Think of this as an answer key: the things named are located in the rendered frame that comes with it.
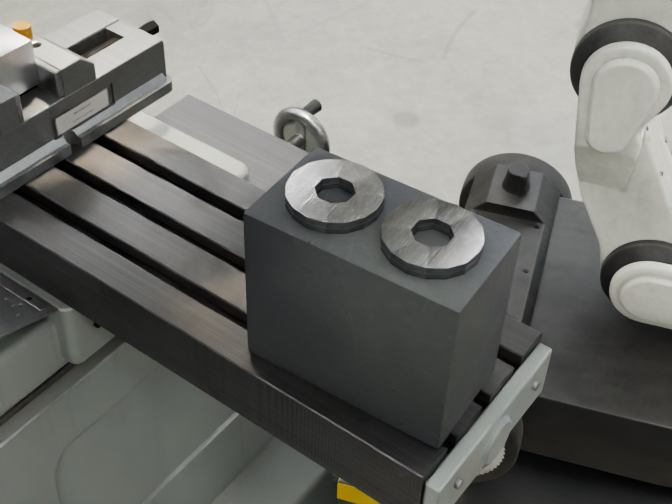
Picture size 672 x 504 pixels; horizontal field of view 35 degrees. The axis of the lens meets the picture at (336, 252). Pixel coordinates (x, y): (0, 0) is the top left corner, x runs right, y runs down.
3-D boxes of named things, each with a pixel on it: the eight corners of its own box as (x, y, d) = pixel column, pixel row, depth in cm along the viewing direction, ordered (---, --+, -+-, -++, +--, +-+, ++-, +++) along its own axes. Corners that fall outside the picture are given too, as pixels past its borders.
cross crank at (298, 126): (290, 140, 193) (290, 85, 185) (343, 166, 188) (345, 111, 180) (232, 184, 183) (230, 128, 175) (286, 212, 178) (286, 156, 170)
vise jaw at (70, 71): (28, 43, 135) (23, 15, 133) (97, 79, 130) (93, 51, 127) (-10, 63, 132) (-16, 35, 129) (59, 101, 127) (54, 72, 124)
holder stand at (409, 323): (312, 282, 116) (316, 133, 102) (495, 369, 108) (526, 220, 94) (246, 351, 108) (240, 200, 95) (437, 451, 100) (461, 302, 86)
